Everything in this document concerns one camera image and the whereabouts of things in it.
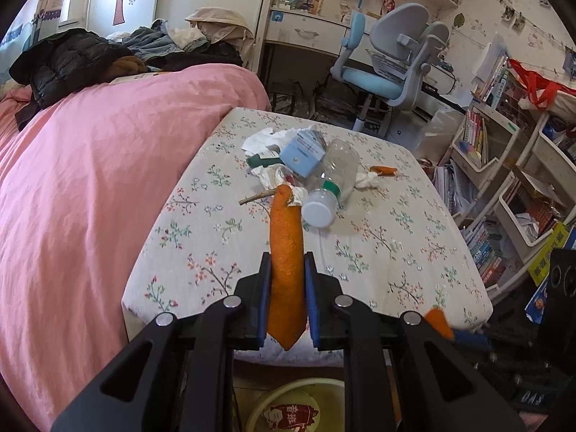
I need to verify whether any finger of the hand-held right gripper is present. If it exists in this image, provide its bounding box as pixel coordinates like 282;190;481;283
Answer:
452;329;490;351

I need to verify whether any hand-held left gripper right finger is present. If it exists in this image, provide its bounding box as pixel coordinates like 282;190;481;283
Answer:
303;251;527;432

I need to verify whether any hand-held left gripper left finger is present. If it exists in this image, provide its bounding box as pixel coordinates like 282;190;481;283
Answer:
50;252;273;432

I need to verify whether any long orange peel strip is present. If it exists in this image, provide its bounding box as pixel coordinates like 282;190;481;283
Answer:
267;184;307;352

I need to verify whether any thin wooden stick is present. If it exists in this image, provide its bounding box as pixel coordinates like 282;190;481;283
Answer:
238;190;276;206

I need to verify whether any pale yellow waste bin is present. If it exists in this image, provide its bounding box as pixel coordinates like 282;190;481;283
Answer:
245;377;348;432

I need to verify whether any large white tissue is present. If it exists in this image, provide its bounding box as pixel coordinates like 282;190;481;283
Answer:
258;164;307;208

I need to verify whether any small white tissue wad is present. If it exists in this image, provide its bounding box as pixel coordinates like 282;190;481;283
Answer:
353;171;381;190

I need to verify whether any green tube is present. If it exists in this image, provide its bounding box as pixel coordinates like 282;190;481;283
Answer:
246;153;283;168

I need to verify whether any clear plastic bottle green cap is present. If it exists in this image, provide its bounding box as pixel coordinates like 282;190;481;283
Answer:
315;139;361;203

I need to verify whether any light blue milk carton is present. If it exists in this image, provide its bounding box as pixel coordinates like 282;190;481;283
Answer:
279;132;328;178

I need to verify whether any white paper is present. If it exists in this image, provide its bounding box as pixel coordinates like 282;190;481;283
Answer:
242;128;298;154

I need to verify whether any floral tablecloth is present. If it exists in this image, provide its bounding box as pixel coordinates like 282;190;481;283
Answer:
121;107;494;367

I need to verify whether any stack of blue books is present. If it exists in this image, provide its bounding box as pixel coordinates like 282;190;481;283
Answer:
463;217;510;287

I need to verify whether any black speaker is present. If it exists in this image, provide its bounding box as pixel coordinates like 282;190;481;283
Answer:
546;249;576;325

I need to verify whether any red printed packet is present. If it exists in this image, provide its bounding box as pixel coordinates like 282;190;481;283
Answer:
263;402;321;432

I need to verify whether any white book rack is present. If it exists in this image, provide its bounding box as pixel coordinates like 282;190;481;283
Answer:
450;94;576;300

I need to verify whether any row of red-spined books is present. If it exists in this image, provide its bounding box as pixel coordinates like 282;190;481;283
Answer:
463;110;490;159

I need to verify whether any pink blanket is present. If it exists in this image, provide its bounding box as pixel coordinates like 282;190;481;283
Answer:
0;64;271;430

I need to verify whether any clear plastic bag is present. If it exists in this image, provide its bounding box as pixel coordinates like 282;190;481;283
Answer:
413;107;465;165

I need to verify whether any pile of clothes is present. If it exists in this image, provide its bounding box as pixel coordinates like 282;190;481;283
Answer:
148;42;244;73

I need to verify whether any white desk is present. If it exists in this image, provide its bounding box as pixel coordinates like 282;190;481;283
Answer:
257;0;469;115

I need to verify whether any yellow book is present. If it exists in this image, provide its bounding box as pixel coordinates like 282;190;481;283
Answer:
110;69;172;85

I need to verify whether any red bag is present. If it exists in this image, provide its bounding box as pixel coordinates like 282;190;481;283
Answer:
508;58;576;112

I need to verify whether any white desk drawer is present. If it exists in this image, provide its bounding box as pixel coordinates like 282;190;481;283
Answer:
269;10;348;53

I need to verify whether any row of upright books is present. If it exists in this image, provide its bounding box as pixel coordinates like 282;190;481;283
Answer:
470;31;512;109

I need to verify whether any brown cloth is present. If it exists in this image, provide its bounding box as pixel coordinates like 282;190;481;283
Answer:
105;55;149;77

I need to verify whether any grey and blue desk chair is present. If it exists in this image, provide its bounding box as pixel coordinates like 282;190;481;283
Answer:
330;3;451;139

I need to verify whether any beige garment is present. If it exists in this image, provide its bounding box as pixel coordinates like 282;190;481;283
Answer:
185;8;255;61

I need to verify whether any denim clothing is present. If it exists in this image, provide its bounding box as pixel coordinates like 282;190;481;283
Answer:
121;20;210;61

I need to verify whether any black puffer jacket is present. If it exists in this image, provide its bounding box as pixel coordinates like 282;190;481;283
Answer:
9;28;149;109

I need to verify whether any patterned curtain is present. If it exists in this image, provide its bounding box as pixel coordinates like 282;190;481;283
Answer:
0;0;68;57

